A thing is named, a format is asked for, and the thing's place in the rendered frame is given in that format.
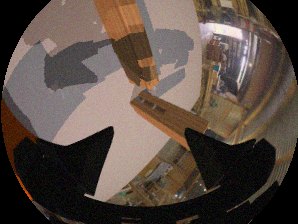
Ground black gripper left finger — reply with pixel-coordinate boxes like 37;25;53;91
35;127;114;197

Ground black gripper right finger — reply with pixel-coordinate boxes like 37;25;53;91
184;128;257;190

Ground wooden rail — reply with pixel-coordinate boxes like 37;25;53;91
93;0;160;96

